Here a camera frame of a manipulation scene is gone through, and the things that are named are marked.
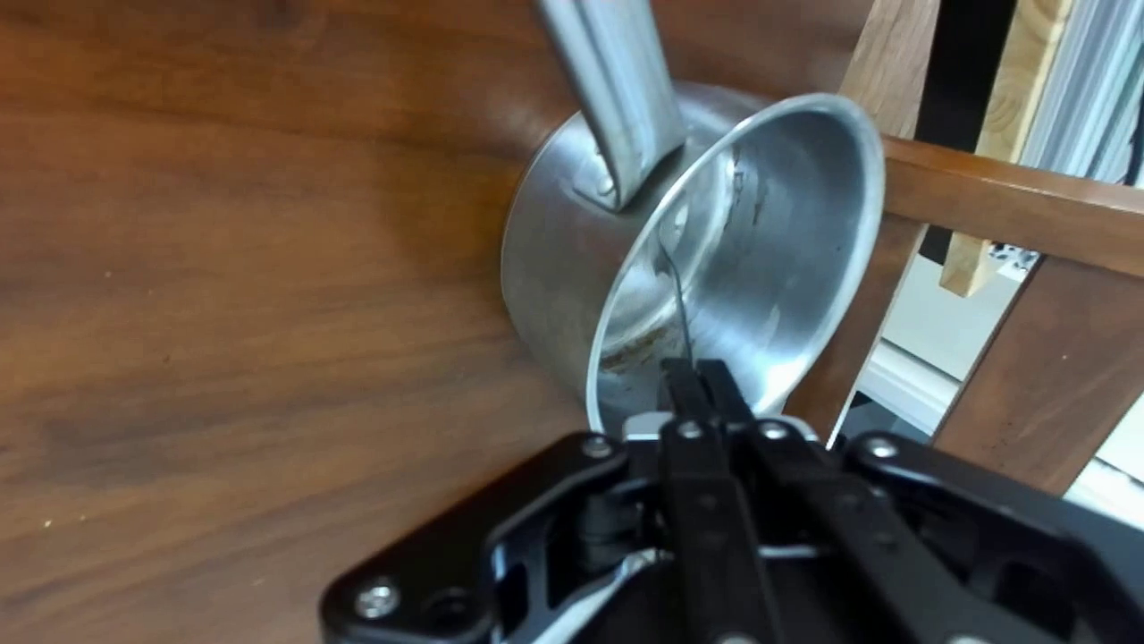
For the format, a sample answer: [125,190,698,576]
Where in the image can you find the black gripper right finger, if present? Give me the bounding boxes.
[710,378,1059,644]

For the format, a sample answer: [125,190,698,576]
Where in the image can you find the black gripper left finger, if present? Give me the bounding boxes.
[658,356,765,644]

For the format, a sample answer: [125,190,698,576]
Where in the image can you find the steel saucepan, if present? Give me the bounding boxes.
[499,0,886,431]

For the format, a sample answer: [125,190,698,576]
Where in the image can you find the wooden chair near robot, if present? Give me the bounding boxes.
[788,0,1144,495]

